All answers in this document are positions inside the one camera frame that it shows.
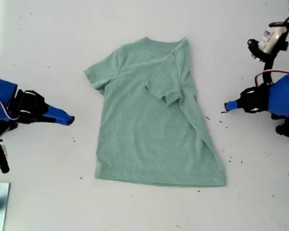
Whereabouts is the green t-shirt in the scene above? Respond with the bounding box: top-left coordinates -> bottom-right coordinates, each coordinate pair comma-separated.
83,36 -> 226,187

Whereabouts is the steel plate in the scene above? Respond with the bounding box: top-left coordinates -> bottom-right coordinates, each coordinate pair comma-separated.
0,182 -> 11,231

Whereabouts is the red white servo wire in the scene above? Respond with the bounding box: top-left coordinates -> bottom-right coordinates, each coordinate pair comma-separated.
254,69 -> 289,91
0,92 -> 31,121

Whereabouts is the black camera box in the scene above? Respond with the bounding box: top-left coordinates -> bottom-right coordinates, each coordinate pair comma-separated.
0,138 -> 10,174
258,21 -> 289,53

